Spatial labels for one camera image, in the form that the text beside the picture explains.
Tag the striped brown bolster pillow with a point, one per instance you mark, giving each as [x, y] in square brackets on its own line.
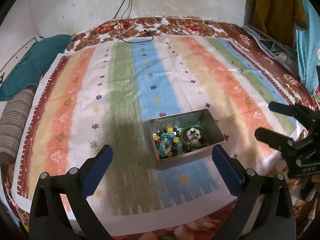
[13, 120]

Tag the green jade bangle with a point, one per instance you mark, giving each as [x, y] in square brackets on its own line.
[194, 137]

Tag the silver metal tin box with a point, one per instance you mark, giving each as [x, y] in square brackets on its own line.
[165, 135]

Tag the mustard brown hanging garment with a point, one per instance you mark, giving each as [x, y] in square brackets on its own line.
[278, 18]

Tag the light blue dotted cloth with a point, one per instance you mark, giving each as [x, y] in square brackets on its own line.
[307, 42]

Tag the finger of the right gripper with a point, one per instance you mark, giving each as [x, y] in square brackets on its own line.
[274, 140]
[306, 116]

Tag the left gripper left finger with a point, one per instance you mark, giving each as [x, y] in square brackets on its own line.
[48, 217]

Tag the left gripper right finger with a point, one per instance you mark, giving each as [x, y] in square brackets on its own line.
[275, 219]

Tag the teal pillow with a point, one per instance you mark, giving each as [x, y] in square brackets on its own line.
[34, 64]

